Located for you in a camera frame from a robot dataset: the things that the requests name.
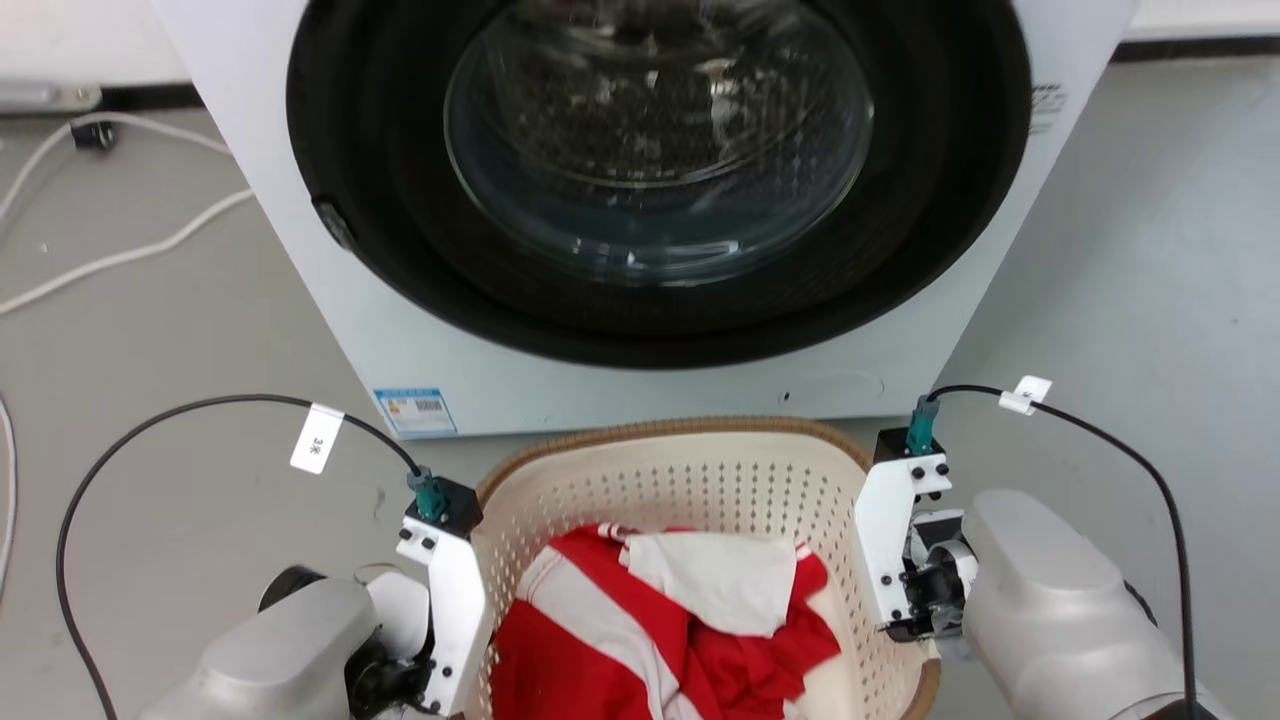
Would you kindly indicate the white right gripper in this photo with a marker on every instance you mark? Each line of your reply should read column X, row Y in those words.
column 885, row 540

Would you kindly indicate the blue energy label sticker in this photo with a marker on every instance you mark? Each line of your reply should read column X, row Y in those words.
column 416, row 410

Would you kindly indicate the white cloth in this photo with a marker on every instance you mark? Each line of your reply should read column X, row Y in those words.
column 720, row 585

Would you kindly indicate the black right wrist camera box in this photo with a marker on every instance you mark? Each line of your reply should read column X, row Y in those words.
column 922, row 438

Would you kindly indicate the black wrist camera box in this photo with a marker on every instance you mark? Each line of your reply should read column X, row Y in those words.
column 922, row 438
column 455, row 503

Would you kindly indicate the white power strip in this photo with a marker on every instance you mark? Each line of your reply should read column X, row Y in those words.
column 45, row 96

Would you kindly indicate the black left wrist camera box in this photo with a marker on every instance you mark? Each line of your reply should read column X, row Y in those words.
column 455, row 503

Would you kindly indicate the cream perforated laundry basket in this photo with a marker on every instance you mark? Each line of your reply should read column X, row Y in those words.
column 690, row 480

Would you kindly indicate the red white striped garment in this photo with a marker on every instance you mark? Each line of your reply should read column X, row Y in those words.
column 580, row 660

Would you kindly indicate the white front-load washing machine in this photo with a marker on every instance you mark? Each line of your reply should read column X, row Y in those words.
column 640, row 395

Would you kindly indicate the black round washer door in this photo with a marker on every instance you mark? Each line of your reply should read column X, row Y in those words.
column 400, row 250

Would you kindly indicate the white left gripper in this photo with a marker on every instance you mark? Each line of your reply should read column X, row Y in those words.
column 458, row 610

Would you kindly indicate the black wall plug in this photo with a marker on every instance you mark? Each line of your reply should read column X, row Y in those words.
column 94, row 135

